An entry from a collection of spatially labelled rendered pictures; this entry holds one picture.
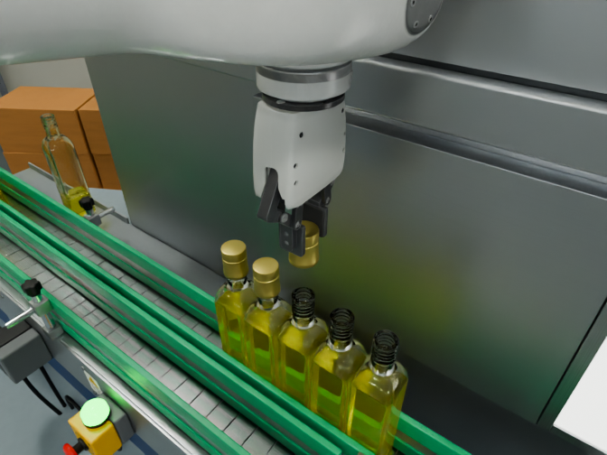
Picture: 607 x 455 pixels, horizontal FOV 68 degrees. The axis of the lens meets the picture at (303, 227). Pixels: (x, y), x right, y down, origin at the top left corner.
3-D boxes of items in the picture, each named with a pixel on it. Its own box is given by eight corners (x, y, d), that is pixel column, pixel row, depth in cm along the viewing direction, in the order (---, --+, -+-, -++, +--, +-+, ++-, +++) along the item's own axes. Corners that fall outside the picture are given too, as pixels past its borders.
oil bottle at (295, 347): (328, 407, 72) (332, 316, 60) (307, 435, 69) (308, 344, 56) (299, 389, 75) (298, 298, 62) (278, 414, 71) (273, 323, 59)
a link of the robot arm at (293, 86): (296, 37, 44) (296, 69, 46) (234, 59, 38) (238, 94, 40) (372, 51, 40) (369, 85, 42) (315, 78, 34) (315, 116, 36)
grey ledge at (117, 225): (278, 338, 96) (276, 300, 89) (250, 366, 90) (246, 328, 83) (42, 193, 141) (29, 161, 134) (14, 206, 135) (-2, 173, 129)
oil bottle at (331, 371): (359, 429, 69) (371, 338, 57) (339, 459, 66) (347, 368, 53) (328, 409, 72) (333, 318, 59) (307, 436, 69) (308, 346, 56)
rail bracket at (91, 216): (126, 238, 108) (113, 190, 100) (101, 253, 104) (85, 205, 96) (116, 232, 110) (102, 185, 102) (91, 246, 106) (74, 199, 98)
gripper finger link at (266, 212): (287, 134, 42) (305, 167, 47) (244, 202, 40) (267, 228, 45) (297, 138, 42) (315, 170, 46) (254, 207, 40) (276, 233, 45)
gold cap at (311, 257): (324, 256, 53) (326, 226, 50) (307, 273, 51) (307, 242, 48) (300, 245, 55) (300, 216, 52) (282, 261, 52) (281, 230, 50)
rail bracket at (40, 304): (68, 335, 85) (43, 283, 77) (29, 361, 80) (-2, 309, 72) (56, 325, 87) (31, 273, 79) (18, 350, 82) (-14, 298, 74)
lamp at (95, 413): (116, 413, 77) (111, 403, 76) (92, 433, 75) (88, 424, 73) (100, 399, 80) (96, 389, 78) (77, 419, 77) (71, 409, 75)
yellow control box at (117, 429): (136, 435, 82) (126, 413, 78) (99, 468, 77) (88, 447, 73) (113, 413, 85) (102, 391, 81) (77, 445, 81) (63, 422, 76)
